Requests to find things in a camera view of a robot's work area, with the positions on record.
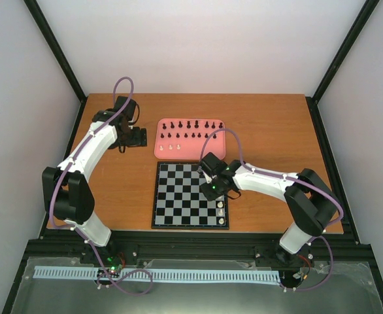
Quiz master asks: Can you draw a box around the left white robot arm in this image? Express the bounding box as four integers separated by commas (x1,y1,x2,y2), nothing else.
42,96,147,264

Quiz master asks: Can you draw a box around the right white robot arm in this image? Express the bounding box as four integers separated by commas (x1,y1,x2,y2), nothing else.
198,152,343,264

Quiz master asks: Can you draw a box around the black white chessboard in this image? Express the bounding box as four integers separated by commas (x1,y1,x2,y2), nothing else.
151,162,229,230

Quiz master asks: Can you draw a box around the pink plastic tray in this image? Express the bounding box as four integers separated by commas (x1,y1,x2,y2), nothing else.
154,118,225,160

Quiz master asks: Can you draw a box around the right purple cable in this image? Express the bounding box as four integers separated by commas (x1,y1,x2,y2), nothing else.
199,128,344,292

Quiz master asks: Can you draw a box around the purple cable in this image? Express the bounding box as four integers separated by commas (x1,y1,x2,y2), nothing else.
199,128,344,292
48,77,154,295

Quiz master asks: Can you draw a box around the light blue slotted cable duct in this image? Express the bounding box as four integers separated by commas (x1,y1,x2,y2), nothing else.
33,266,280,285

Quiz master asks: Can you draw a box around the black aluminium frame rail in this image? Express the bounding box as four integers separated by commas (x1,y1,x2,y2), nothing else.
24,228,375,266

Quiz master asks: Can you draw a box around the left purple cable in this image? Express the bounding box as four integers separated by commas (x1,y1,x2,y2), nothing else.
48,77,154,295

